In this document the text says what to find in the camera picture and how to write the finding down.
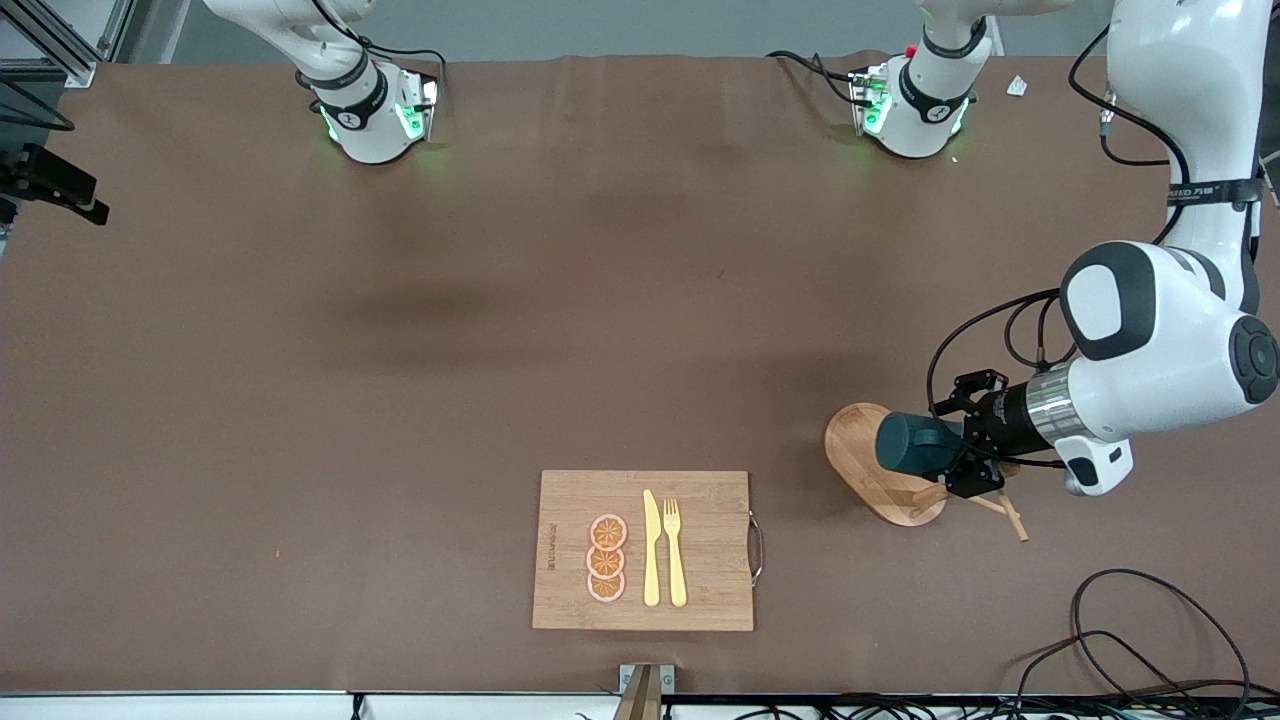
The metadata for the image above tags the teal cup with yellow inside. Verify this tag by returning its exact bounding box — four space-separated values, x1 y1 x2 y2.
876 412 966 476

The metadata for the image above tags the wooden mug rack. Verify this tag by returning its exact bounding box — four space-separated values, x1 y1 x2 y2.
823 402 1031 543

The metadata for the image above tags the bamboo cutting board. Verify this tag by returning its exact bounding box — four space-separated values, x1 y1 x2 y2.
531 470 766 633

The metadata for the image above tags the yellow plastic fork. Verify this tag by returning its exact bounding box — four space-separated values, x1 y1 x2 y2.
663 497 689 608

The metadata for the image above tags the yellow plastic knife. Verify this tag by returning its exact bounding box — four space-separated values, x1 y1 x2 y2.
642 489 663 608

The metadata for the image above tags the brown table cover sheet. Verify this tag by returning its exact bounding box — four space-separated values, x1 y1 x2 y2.
0 50 1280 696

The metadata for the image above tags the aluminium frame profile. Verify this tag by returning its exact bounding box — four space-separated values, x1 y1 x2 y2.
0 0 136 89

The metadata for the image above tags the black loose cable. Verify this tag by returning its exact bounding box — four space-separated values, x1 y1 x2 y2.
1000 629 1213 716
1072 568 1251 703

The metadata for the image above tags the black right arm base cable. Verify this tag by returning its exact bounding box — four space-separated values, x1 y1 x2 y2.
310 0 448 101

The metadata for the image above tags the black arm base cable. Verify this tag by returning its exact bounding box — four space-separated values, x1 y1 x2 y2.
765 50 871 106
310 0 448 101

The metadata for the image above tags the black left arm base cable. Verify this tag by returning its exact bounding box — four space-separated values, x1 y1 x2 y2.
765 50 871 106

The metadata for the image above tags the metal bracket with wooden bar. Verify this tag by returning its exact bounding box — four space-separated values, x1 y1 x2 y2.
612 663 676 720

